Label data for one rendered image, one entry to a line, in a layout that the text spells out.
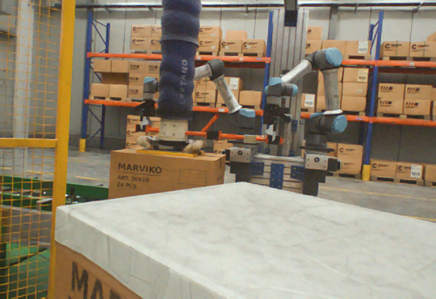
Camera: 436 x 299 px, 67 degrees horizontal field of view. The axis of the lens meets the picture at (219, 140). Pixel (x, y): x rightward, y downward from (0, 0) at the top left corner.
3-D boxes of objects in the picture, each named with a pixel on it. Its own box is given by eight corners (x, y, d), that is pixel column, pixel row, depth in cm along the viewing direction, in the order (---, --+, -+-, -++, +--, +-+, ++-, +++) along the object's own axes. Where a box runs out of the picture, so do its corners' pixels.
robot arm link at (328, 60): (331, 130, 227) (324, 49, 217) (349, 131, 214) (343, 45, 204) (319, 133, 221) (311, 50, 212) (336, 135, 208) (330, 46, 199)
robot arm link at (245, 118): (241, 127, 231) (242, 107, 231) (234, 126, 244) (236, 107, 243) (257, 127, 235) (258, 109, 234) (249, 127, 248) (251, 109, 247)
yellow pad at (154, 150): (135, 152, 189) (136, 144, 188) (142, 151, 198) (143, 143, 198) (193, 158, 183) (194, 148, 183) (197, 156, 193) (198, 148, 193)
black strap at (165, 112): (149, 114, 190) (150, 107, 189) (163, 115, 213) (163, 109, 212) (187, 116, 186) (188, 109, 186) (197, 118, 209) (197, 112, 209)
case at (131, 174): (106, 221, 187) (110, 150, 185) (135, 204, 226) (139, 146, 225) (210, 233, 178) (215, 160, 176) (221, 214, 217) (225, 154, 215)
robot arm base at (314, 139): (304, 145, 238) (305, 131, 237) (325, 146, 234) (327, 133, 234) (304, 146, 223) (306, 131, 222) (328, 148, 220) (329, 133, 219)
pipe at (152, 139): (137, 146, 190) (137, 136, 190) (152, 144, 215) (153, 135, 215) (195, 151, 185) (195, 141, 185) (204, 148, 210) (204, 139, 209)
